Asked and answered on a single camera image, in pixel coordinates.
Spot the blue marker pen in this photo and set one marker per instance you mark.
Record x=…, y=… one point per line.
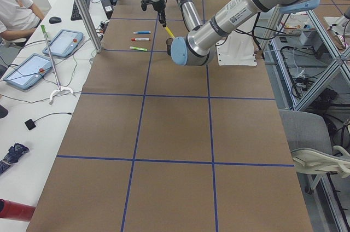
x=142, y=32

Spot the aluminium frame post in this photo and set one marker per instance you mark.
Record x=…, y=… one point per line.
x=89, y=25

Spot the green highlighter pen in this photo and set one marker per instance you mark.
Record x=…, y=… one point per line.
x=138, y=48

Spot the yellow highlighter pen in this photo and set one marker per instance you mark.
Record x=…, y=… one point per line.
x=170, y=33

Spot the grey office chair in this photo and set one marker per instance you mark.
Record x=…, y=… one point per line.
x=310, y=146

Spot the seated person white shirt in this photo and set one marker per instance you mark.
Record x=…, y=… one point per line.
x=19, y=19

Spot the red capped white marker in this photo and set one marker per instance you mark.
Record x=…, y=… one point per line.
x=140, y=39

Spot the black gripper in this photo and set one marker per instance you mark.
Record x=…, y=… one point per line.
x=159, y=6

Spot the far teach pendant tablet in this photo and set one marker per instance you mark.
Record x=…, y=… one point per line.
x=65, y=42

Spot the black computer mouse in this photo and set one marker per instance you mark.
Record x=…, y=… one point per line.
x=55, y=20

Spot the red cylinder bottle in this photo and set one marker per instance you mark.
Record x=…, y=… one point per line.
x=16, y=211

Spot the teach pendant tablet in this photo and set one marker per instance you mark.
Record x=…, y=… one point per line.
x=65, y=42
x=28, y=73

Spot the near teach pendant tablet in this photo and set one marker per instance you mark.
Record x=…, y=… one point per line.
x=28, y=73

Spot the black mesh pen cup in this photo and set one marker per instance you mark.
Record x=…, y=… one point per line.
x=168, y=45

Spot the small black square device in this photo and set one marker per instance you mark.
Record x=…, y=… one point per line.
x=30, y=124

